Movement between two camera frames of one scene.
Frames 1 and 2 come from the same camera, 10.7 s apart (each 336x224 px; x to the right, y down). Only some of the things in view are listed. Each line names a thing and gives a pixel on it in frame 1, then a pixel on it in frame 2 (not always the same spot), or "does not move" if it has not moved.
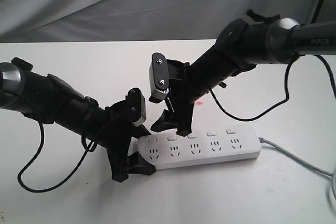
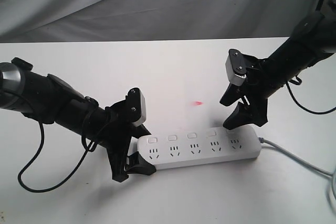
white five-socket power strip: (170, 150) does not move
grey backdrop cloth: (77, 7) does not move
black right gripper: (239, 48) to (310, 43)
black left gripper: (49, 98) does not move
